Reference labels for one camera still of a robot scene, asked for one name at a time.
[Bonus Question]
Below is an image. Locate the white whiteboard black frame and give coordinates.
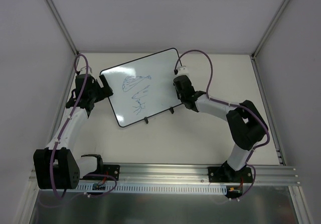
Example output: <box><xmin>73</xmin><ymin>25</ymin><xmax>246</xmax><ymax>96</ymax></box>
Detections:
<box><xmin>100</xmin><ymin>48</ymin><xmax>181</xmax><ymax>128</ymax></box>

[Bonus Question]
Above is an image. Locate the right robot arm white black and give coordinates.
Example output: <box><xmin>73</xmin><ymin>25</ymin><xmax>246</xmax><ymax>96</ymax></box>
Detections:
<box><xmin>174</xmin><ymin>75</ymin><xmax>269</xmax><ymax>182</ymax></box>

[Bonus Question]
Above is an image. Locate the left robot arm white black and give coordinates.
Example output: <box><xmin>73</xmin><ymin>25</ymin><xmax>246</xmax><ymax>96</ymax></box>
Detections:
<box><xmin>33</xmin><ymin>74</ymin><xmax>113</xmax><ymax>189</ymax></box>

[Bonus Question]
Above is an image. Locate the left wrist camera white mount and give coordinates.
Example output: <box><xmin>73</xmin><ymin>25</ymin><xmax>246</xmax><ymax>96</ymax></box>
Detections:
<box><xmin>76</xmin><ymin>66</ymin><xmax>92</xmax><ymax>75</ymax></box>

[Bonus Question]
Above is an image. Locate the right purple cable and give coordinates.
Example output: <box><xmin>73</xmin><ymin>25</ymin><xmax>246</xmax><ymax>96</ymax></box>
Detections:
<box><xmin>174</xmin><ymin>49</ymin><xmax>271</xmax><ymax>202</ymax></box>

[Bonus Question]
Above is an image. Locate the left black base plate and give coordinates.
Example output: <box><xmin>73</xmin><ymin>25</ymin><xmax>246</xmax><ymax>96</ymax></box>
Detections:
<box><xmin>103</xmin><ymin>164</ymin><xmax>120</xmax><ymax>181</ymax></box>

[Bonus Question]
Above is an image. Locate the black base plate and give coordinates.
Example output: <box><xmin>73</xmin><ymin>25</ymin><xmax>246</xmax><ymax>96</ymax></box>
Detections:
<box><xmin>103</xmin><ymin>164</ymin><xmax>120</xmax><ymax>181</ymax></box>
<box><xmin>207</xmin><ymin>166</ymin><xmax>253</xmax><ymax>183</ymax></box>

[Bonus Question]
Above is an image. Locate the aluminium mounting rail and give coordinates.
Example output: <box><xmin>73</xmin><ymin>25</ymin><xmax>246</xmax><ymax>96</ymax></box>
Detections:
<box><xmin>29</xmin><ymin>161</ymin><xmax>300</xmax><ymax>186</ymax></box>

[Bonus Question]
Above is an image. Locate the right aluminium side rail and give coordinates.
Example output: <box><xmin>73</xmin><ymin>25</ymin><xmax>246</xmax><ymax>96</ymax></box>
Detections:
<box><xmin>250</xmin><ymin>56</ymin><xmax>286</xmax><ymax>165</ymax></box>

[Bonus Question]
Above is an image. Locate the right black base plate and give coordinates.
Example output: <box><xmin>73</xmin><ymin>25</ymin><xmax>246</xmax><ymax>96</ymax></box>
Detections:
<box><xmin>207</xmin><ymin>166</ymin><xmax>253</xmax><ymax>183</ymax></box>

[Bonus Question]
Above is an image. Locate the white slotted cable duct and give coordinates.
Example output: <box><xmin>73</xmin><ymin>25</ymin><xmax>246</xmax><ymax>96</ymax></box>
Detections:
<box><xmin>40</xmin><ymin>182</ymin><xmax>229</xmax><ymax>195</ymax></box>

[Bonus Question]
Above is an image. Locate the left aluminium frame post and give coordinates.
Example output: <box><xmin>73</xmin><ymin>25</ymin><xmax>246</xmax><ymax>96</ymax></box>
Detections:
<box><xmin>44</xmin><ymin>0</ymin><xmax>79</xmax><ymax>55</ymax></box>

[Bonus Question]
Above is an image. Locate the aluminium frame post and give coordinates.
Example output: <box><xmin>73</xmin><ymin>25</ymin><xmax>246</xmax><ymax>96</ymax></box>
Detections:
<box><xmin>44</xmin><ymin>0</ymin><xmax>79</xmax><ymax>55</ymax></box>
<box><xmin>251</xmin><ymin>0</ymin><xmax>291</xmax><ymax>59</ymax></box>

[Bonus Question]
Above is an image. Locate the right aluminium frame post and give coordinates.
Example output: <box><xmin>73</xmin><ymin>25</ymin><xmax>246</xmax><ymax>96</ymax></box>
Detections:
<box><xmin>251</xmin><ymin>0</ymin><xmax>291</xmax><ymax>59</ymax></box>

